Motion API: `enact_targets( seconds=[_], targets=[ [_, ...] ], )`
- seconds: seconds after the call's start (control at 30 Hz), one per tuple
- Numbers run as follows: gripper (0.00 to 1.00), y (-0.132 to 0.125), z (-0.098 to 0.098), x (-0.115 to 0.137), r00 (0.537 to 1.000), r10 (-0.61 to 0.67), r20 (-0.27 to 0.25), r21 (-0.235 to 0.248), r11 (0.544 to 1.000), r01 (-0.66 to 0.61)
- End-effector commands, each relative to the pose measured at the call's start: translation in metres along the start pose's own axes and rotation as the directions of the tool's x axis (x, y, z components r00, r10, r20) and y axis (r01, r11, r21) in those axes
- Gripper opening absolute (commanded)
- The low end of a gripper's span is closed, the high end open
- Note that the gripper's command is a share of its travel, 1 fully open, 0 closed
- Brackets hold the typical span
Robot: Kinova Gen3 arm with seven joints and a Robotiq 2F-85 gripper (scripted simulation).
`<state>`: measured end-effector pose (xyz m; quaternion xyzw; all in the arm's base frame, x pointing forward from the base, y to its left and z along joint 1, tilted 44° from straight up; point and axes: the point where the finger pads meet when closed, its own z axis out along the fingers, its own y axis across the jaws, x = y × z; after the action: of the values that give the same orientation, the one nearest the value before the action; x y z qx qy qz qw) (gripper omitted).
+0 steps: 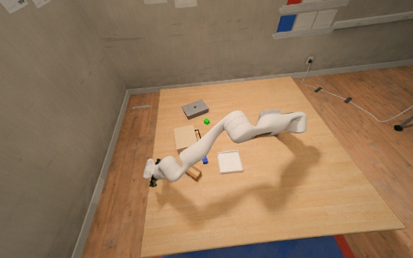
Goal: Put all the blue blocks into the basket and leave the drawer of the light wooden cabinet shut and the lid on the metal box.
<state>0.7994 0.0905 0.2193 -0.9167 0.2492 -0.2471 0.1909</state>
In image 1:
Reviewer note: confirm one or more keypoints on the grey square panel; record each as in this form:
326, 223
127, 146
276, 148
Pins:
194, 108

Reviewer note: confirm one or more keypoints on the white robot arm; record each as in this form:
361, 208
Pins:
238, 128

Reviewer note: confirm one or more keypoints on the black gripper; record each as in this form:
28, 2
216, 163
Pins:
153, 180

